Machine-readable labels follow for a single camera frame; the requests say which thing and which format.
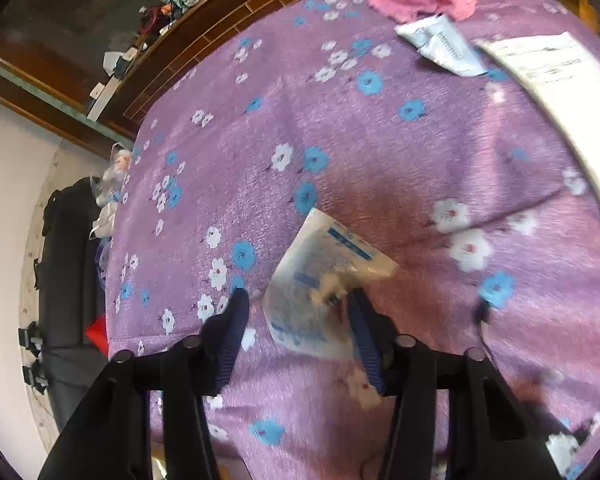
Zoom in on white paper booklet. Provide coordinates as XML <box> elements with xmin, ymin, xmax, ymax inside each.
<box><xmin>476</xmin><ymin>32</ymin><xmax>600</xmax><ymax>201</ymax></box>

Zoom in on red gift bag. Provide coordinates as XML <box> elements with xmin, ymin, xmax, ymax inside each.
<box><xmin>84</xmin><ymin>314</ymin><xmax>109</xmax><ymax>356</ymax></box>

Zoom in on dark wooden cabinet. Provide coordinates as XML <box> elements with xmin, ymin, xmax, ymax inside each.
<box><xmin>0</xmin><ymin>0</ymin><xmax>300</xmax><ymax>155</ymax></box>

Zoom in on purple floral tablecloth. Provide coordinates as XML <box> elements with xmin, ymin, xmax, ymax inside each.
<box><xmin>106</xmin><ymin>0</ymin><xmax>600</xmax><ymax>479</ymax></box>

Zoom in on white blue plastic packet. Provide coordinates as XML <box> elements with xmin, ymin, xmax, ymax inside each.
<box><xmin>262</xmin><ymin>208</ymin><xmax>398</xmax><ymax>360</ymax></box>

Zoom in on white crumpled sachet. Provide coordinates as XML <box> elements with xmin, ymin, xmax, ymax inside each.
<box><xmin>394</xmin><ymin>14</ymin><xmax>486</xmax><ymax>78</ymax></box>

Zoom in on black sofa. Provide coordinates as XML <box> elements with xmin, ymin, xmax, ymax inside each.
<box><xmin>34</xmin><ymin>178</ymin><xmax>107</xmax><ymax>428</ymax></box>

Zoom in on clear plastic bags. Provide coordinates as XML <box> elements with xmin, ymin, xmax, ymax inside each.
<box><xmin>90</xmin><ymin>143</ymin><xmax>132</xmax><ymax>240</ymax></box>

